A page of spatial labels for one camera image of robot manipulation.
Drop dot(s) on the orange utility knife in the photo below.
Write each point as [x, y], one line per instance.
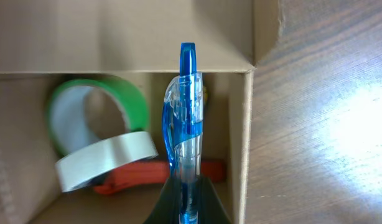
[151, 172]

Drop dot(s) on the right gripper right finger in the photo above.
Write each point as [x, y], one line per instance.
[209, 206]

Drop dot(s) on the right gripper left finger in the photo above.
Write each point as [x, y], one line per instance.
[166, 210]

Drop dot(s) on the beige masking tape roll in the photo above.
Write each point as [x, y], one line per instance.
[90, 158]

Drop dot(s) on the brown cardboard box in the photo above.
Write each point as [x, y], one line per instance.
[45, 43]

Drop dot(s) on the blue pen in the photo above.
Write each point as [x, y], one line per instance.
[182, 127]

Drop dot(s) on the yellow black correction tape dispenser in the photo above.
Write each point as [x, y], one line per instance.
[205, 95]

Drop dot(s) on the green tape roll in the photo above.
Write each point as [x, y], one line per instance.
[66, 117]

